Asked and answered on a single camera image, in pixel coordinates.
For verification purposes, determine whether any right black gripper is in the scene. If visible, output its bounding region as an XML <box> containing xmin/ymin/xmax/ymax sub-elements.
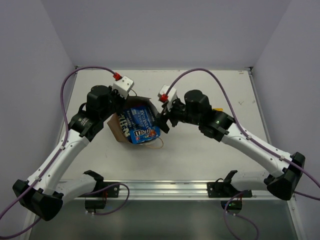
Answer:
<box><xmin>153</xmin><ymin>96</ymin><xmax>203</xmax><ymax>133</ymax></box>

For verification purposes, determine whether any brown paper bag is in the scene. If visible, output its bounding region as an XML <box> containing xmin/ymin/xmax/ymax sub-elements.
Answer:
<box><xmin>107</xmin><ymin>96</ymin><xmax>164</xmax><ymax>149</ymax></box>

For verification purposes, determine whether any blue M&M's packet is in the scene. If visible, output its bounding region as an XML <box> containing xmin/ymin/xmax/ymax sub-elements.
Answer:
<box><xmin>129</xmin><ymin>126</ymin><xmax>161</xmax><ymax>145</ymax></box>

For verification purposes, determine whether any yellow M&M's packet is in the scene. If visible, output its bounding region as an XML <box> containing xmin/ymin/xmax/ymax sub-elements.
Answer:
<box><xmin>212</xmin><ymin>108</ymin><xmax>224</xmax><ymax>112</ymax></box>

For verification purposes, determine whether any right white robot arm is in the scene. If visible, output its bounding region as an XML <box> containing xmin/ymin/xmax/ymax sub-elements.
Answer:
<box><xmin>156</xmin><ymin>85</ymin><xmax>305</xmax><ymax>201</ymax></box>

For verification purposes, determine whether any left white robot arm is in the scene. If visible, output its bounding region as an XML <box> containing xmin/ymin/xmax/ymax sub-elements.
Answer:
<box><xmin>12</xmin><ymin>85</ymin><xmax>129</xmax><ymax>221</ymax></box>

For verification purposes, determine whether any blue Kettle chips bag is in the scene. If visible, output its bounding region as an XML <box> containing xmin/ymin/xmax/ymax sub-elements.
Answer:
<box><xmin>118</xmin><ymin>105</ymin><xmax>155</xmax><ymax>138</ymax></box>

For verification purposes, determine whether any left black controller box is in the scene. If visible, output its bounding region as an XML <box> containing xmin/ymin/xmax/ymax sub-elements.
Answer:
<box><xmin>84</xmin><ymin>200</ymin><xmax>106</xmax><ymax>212</ymax></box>

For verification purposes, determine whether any black controller box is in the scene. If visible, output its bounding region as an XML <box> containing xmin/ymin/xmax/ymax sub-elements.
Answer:
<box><xmin>84</xmin><ymin>200</ymin><xmax>106</xmax><ymax>212</ymax></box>
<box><xmin>220</xmin><ymin>200</ymin><xmax>243</xmax><ymax>212</ymax></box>

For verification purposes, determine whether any right black controller box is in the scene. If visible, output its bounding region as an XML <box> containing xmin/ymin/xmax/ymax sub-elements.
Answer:
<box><xmin>220</xmin><ymin>200</ymin><xmax>243</xmax><ymax>212</ymax></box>

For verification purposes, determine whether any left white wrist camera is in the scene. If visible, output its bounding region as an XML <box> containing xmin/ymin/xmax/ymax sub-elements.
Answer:
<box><xmin>112</xmin><ymin>76</ymin><xmax>135</xmax><ymax>99</ymax></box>

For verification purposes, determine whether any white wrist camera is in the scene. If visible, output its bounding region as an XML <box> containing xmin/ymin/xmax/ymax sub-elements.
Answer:
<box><xmin>157</xmin><ymin>85</ymin><xmax>178</xmax><ymax>112</ymax></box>
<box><xmin>112</xmin><ymin>76</ymin><xmax>135</xmax><ymax>99</ymax></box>

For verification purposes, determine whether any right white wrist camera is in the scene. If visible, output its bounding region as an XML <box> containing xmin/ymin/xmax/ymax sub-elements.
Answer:
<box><xmin>157</xmin><ymin>85</ymin><xmax>178</xmax><ymax>112</ymax></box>

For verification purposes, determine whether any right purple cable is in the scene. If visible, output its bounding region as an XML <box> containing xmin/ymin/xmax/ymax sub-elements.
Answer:
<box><xmin>159</xmin><ymin>67</ymin><xmax>320</xmax><ymax>238</ymax></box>

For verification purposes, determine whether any purple cable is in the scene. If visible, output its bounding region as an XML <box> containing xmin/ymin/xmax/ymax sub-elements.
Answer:
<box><xmin>0</xmin><ymin>65</ymin><xmax>131</xmax><ymax>238</ymax></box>
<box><xmin>159</xmin><ymin>67</ymin><xmax>320</xmax><ymax>238</ymax></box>

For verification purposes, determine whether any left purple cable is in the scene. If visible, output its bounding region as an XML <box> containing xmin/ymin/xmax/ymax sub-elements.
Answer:
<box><xmin>0</xmin><ymin>65</ymin><xmax>131</xmax><ymax>238</ymax></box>

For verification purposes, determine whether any aluminium front rail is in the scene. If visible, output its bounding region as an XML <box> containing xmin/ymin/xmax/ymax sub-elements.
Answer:
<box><xmin>57</xmin><ymin>178</ymin><xmax>297</xmax><ymax>201</ymax></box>

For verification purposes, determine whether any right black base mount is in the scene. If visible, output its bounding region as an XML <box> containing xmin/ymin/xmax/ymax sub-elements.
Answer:
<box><xmin>206</xmin><ymin>178</ymin><xmax>240</xmax><ymax>198</ymax></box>

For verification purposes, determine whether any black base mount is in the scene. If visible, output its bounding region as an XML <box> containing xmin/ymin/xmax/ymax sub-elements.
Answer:
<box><xmin>206</xmin><ymin>178</ymin><xmax>240</xmax><ymax>198</ymax></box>
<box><xmin>92</xmin><ymin>181</ymin><xmax>120</xmax><ymax>198</ymax></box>

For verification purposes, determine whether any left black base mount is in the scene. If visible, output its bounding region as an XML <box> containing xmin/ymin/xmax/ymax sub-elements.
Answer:
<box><xmin>92</xmin><ymin>181</ymin><xmax>120</xmax><ymax>198</ymax></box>

